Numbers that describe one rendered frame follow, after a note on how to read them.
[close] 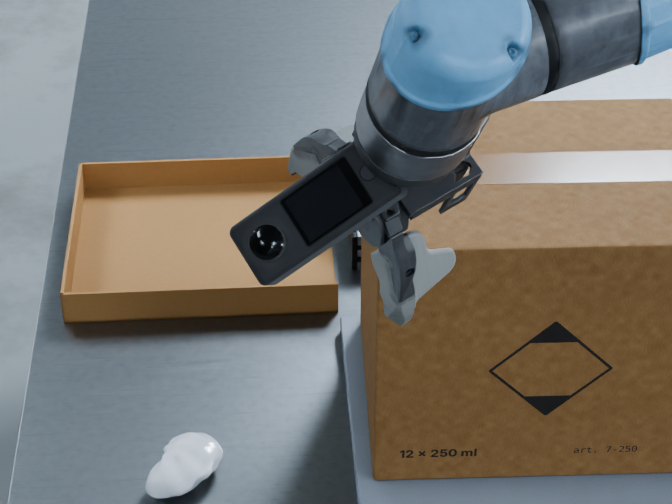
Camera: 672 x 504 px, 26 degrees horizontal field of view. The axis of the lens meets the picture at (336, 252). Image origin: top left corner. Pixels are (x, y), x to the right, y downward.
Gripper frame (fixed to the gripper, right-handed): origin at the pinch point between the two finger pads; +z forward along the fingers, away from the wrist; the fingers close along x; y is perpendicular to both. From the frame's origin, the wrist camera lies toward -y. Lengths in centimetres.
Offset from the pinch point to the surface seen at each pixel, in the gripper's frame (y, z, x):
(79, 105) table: 6, 79, 51
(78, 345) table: -15, 50, 16
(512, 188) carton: 20.4, 12.9, -0.6
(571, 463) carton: 15.9, 27.7, -23.3
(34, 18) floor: 46, 257, 151
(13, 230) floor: 4, 200, 82
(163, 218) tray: 3, 61, 27
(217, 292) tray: 0.8, 47.6, 12.5
